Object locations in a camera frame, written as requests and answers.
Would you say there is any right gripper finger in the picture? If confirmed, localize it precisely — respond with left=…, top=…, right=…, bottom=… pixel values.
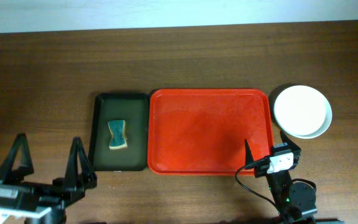
left=245, top=140, right=254, bottom=164
left=280, top=131, right=301, bottom=151

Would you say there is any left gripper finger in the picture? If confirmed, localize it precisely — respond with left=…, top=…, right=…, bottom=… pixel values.
left=0, top=133, right=34, bottom=182
left=63, top=137, right=97, bottom=189

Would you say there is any white plate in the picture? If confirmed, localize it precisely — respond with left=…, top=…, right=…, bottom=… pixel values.
left=272, top=85, right=333, bottom=139

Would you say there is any green and yellow sponge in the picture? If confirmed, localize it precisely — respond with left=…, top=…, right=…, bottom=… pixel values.
left=108, top=120, right=127, bottom=150

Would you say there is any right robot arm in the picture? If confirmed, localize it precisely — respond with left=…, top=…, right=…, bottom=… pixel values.
left=235, top=131, right=342, bottom=224

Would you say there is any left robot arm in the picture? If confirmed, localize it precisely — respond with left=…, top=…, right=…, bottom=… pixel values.
left=0, top=133, right=97, bottom=223

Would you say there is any red plastic tray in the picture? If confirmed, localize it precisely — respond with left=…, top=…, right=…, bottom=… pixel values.
left=147, top=88, right=273, bottom=175

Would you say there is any dark green plastic tray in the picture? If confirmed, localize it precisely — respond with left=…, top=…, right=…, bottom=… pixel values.
left=88, top=93, right=149, bottom=171

